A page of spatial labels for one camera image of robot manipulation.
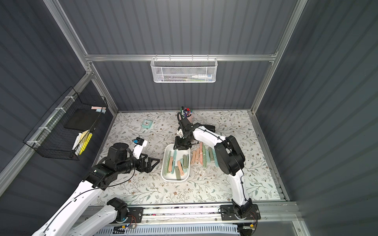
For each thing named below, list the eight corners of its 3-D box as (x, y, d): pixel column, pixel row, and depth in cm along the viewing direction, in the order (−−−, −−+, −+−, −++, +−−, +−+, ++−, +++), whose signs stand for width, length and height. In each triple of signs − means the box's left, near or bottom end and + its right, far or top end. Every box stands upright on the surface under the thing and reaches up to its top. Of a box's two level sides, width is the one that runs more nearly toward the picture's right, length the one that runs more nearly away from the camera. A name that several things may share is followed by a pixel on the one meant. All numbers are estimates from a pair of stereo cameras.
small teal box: (141, 127, 112) (140, 125, 110) (144, 121, 117) (144, 119, 114) (150, 128, 112) (149, 126, 110) (152, 122, 116) (152, 120, 114)
